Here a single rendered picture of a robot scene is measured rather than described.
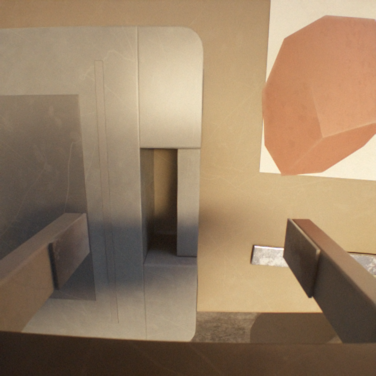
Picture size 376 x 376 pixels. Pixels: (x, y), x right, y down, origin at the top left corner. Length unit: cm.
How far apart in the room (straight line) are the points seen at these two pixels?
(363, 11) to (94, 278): 34
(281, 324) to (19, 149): 161
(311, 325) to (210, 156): 157
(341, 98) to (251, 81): 8
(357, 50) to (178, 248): 23
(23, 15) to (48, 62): 11
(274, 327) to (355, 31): 156
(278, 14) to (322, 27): 4
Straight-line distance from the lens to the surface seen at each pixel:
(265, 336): 174
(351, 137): 27
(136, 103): 20
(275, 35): 28
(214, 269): 31
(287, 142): 26
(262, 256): 30
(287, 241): 17
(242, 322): 165
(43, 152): 22
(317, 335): 183
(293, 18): 29
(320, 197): 30
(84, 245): 17
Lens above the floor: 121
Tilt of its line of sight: 75 degrees down
